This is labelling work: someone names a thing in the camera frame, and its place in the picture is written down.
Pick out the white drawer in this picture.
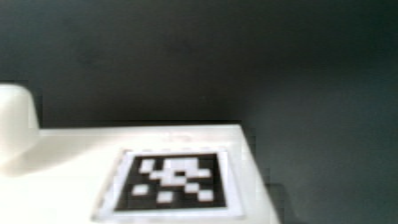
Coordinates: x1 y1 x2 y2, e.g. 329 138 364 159
0 125 279 224

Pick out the white drawer cabinet box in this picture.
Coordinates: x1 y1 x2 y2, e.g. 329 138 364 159
0 84 41 176

